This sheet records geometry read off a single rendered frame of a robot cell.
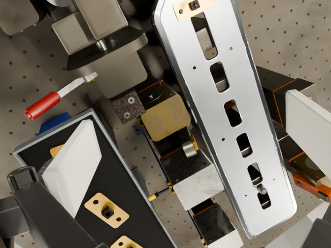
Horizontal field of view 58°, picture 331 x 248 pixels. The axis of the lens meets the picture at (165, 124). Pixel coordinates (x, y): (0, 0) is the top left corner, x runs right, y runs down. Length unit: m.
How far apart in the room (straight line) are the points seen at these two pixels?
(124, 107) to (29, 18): 0.21
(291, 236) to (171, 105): 2.40
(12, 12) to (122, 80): 0.20
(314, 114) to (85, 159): 0.13
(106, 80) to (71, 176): 0.40
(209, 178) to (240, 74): 0.25
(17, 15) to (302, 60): 0.95
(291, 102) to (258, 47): 0.90
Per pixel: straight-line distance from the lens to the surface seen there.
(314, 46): 1.23
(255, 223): 0.98
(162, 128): 0.61
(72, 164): 0.17
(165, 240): 0.66
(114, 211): 0.58
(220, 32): 0.69
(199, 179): 0.66
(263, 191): 0.89
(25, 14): 0.55
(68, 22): 0.46
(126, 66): 0.56
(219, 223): 0.89
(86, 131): 0.19
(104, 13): 0.43
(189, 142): 0.62
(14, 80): 0.96
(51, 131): 0.50
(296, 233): 2.90
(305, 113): 0.18
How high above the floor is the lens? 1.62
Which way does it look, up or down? 63 degrees down
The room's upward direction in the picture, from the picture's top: 144 degrees clockwise
